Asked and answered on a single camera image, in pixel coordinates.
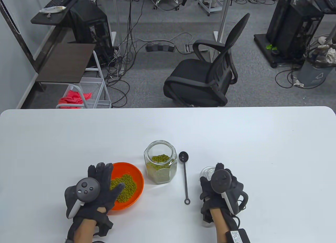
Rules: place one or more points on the person's right hand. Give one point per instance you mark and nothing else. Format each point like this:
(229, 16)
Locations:
(207, 198)

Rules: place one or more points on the person's left hand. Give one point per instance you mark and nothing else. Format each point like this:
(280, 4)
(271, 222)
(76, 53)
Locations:
(105, 198)

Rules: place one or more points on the glass jar lid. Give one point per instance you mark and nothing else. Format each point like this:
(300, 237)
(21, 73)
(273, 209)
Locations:
(207, 172)

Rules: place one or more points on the green mung beans portion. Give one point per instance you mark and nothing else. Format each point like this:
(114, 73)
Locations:
(128, 187)

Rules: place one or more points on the black measuring scoop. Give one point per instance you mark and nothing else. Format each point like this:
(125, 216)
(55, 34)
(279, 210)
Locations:
(185, 180)

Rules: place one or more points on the orange bowl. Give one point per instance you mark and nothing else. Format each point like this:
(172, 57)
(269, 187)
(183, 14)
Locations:
(134, 174)

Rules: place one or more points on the green mung beans heap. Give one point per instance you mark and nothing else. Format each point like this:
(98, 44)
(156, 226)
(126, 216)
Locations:
(158, 159)

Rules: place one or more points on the person's left forearm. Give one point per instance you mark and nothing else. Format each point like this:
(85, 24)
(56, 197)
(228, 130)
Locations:
(84, 231)

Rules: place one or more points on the person's right forearm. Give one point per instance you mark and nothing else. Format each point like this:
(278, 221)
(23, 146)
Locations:
(220, 226)

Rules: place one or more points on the black white left controller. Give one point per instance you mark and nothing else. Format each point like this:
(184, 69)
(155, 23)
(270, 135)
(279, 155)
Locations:
(88, 187)

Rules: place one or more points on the black white controller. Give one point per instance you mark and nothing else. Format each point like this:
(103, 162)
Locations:
(221, 182)
(88, 187)

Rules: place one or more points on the black white right controller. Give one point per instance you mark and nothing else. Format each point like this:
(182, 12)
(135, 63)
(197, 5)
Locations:
(221, 182)

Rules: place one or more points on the glass jar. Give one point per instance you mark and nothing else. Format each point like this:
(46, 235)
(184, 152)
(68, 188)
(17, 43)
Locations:
(168, 172)

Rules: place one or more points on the black battery pack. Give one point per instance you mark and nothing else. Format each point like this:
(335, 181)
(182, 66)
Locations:
(237, 236)

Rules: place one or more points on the red cloth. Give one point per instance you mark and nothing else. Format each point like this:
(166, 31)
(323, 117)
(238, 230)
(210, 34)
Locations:
(72, 97)

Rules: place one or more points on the black office chair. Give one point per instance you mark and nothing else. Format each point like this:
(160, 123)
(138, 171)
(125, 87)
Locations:
(199, 80)

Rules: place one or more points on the dark wooden side table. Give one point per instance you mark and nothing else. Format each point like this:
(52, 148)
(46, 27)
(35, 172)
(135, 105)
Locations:
(65, 63)

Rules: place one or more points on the white floor socket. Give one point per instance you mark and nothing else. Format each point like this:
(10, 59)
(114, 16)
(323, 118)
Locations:
(190, 48)

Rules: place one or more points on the black power strip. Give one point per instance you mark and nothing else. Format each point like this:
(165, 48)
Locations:
(160, 47)

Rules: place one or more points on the grey trash bin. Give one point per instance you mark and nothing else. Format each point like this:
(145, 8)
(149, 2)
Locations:
(313, 75)

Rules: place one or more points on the black floor platform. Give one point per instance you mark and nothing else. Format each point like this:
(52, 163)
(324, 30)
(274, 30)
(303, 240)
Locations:
(262, 44)

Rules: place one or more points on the small green object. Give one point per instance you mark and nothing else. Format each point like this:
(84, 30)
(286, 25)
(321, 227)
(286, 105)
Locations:
(270, 46)

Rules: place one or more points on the black computer tower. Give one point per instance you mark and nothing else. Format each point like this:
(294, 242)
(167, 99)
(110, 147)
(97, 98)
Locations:
(92, 30)

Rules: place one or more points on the dark wooden desk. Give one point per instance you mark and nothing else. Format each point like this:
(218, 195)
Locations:
(50, 18)

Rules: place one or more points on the tall black computer case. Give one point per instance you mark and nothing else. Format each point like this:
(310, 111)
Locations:
(291, 27)

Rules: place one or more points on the metal wheeled cart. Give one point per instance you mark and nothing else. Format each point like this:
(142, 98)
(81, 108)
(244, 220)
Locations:
(210, 6)

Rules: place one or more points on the silver plastic packet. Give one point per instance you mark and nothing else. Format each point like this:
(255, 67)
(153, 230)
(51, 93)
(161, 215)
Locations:
(52, 9)

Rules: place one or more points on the chair wheel base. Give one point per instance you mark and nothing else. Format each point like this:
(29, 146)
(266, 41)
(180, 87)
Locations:
(168, 5)

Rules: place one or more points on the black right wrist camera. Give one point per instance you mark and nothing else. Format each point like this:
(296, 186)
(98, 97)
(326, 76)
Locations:
(206, 216)

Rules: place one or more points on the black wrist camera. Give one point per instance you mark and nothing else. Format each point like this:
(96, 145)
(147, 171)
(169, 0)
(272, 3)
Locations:
(206, 216)
(105, 224)

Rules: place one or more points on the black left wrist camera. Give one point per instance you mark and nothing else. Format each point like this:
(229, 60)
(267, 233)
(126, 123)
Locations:
(105, 224)

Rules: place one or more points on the white desk frame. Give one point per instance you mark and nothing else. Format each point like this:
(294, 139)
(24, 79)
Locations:
(223, 22)

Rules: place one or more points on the black metal frame post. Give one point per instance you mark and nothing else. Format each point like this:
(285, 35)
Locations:
(18, 38)

